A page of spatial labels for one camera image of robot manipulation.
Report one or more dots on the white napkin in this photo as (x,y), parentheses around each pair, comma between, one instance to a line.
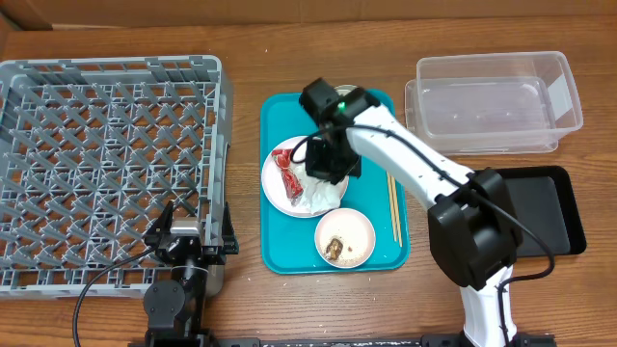
(317,195)

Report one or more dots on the grey-white bowl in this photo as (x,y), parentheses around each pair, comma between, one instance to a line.
(343,90)

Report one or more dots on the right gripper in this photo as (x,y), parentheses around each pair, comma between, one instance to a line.
(329,171)

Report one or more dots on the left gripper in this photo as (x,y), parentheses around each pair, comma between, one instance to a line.
(217,253)

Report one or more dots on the small pink plate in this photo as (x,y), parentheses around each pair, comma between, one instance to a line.
(354,230)

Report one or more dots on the large white plate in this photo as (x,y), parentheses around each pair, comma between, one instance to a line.
(272,185)

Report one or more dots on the red snack wrapper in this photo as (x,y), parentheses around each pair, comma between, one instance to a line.
(291,183)

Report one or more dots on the clear plastic waste bin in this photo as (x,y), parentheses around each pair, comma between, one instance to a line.
(500,103)

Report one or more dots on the black rectangular tray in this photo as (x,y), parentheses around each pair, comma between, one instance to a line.
(545,202)

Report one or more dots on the brown food scrap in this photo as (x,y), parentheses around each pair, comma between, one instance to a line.
(334,249)

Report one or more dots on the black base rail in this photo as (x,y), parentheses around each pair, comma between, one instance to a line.
(428,340)

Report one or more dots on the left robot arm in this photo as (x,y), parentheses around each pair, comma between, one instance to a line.
(175,306)

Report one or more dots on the grey dishwasher rack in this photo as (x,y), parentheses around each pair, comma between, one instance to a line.
(92,150)

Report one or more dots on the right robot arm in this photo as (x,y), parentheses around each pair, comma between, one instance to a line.
(473,231)

